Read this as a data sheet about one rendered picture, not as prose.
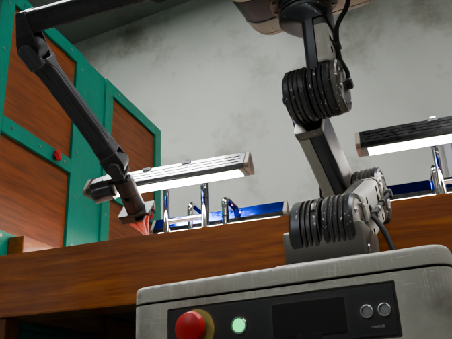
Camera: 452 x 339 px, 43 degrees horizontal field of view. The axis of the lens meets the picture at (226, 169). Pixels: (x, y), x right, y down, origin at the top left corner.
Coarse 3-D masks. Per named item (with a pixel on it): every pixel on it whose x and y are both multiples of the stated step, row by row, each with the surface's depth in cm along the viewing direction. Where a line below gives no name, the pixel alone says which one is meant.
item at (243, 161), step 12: (228, 156) 197; (240, 156) 195; (156, 168) 205; (168, 168) 202; (180, 168) 200; (192, 168) 198; (204, 168) 195; (216, 168) 194; (228, 168) 192; (240, 168) 191; (252, 168) 195; (144, 180) 201; (156, 180) 199; (168, 180) 198; (216, 180) 200; (84, 192) 207
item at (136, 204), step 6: (138, 192) 169; (132, 198) 168; (138, 198) 169; (126, 204) 169; (132, 204) 168; (138, 204) 169; (144, 204) 172; (150, 204) 172; (126, 210) 170; (132, 210) 169; (138, 210) 170; (144, 210) 170; (150, 210) 170; (120, 216) 171; (126, 216) 170; (132, 216) 170; (138, 216) 170
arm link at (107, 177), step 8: (112, 168) 162; (120, 168) 163; (128, 168) 170; (104, 176) 169; (112, 176) 163; (120, 176) 163; (96, 184) 167; (104, 184) 167; (96, 192) 167; (104, 192) 167; (96, 200) 168; (104, 200) 168
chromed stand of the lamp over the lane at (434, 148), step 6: (432, 120) 178; (432, 150) 192; (438, 150) 191; (432, 156) 192; (438, 156) 190; (438, 162) 190; (438, 168) 189; (438, 174) 188; (438, 180) 188; (444, 180) 187; (450, 180) 186; (444, 186) 186; (444, 192) 186
